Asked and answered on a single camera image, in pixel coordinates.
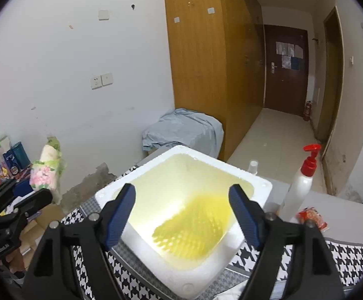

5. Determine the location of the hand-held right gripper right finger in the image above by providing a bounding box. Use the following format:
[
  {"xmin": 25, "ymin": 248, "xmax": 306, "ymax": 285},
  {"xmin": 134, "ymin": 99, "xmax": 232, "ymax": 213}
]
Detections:
[{"xmin": 228, "ymin": 184, "xmax": 346, "ymax": 300}]

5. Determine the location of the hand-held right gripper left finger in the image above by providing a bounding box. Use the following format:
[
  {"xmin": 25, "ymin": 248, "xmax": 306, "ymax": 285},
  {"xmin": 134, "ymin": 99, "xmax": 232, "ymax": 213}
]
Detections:
[{"xmin": 22, "ymin": 183, "xmax": 137, "ymax": 300}]

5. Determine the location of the white foam box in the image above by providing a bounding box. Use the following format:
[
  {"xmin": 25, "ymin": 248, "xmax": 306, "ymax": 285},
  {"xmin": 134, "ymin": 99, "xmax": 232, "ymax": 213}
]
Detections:
[{"xmin": 94, "ymin": 145, "xmax": 273, "ymax": 299}]

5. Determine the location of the cardboard box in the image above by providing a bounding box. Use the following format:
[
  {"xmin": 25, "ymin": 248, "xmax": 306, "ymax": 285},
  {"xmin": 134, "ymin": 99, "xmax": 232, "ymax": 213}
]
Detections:
[{"xmin": 19, "ymin": 204, "xmax": 66, "ymax": 257}]

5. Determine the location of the floral tissue roll pack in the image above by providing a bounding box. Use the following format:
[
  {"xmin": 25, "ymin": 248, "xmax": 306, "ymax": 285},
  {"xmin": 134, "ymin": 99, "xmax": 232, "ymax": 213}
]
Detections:
[{"xmin": 29, "ymin": 136, "xmax": 64, "ymax": 194}]

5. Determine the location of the teal box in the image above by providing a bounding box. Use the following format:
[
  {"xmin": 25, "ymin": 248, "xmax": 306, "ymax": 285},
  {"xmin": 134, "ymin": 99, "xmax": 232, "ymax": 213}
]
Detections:
[{"xmin": 11, "ymin": 141, "xmax": 31, "ymax": 169}]

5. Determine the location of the green and white box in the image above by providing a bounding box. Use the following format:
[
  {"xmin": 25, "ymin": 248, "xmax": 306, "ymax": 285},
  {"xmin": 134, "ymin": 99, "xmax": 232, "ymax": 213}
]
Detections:
[{"xmin": 0, "ymin": 136, "xmax": 12, "ymax": 160}]

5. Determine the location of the white pump bottle red top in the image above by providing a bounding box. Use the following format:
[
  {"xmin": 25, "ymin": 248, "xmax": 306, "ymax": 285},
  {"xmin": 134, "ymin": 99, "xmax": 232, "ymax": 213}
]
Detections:
[{"xmin": 280, "ymin": 144, "xmax": 322, "ymax": 222}]

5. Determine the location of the red snack packet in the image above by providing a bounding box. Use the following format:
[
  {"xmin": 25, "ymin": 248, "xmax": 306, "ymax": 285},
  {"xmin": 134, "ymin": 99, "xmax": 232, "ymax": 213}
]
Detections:
[{"xmin": 296, "ymin": 207, "xmax": 328, "ymax": 232}]

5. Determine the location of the houndstooth tablecloth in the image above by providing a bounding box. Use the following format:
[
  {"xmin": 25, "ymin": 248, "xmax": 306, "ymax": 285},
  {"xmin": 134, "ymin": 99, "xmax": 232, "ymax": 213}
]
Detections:
[{"xmin": 59, "ymin": 200, "xmax": 363, "ymax": 300}]

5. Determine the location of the grey-blue cloth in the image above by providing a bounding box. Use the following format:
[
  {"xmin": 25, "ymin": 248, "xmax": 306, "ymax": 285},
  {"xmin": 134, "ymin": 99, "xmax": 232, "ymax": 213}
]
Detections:
[{"xmin": 142, "ymin": 108, "xmax": 225, "ymax": 160}]

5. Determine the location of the red fire extinguisher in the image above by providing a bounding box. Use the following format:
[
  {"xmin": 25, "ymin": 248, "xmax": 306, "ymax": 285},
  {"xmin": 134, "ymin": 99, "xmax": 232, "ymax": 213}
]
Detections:
[{"xmin": 303, "ymin": 100, "xmax": 313, "ymax": 122}]

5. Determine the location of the dark brown entrance door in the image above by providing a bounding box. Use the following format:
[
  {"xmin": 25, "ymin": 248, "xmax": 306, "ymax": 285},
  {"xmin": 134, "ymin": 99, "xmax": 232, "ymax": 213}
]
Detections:
[{"xmin": 263, "ymin": 24, "xmax": 309, "ymax": 117}]

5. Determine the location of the wooden wardrobe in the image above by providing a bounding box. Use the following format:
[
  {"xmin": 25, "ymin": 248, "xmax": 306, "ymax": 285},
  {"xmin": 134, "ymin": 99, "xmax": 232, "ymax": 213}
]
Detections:
[{"xmin": 163, "ymin": 0, "xmax": 265, "ymax": 161}]

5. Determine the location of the blue paper notice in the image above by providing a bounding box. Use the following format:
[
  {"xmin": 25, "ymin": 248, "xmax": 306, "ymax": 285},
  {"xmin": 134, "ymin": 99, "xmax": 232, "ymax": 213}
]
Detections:
[{"xmin": 282, "ymin": 55, "xmax": 301, "ymax": 69}]

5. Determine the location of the wooden side door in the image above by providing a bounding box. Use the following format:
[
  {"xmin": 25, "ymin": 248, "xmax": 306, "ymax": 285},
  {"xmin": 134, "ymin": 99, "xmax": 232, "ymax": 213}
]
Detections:
[{"xmin": 313, "ymin": 6, "xmax": 345, "ymax": 141}]

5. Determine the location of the white paper notice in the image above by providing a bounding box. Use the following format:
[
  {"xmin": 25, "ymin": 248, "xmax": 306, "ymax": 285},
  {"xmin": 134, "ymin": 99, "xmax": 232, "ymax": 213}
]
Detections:
[{"xmin": 276, "ymin": 41, "xmax": 304, "ymax": 58}]

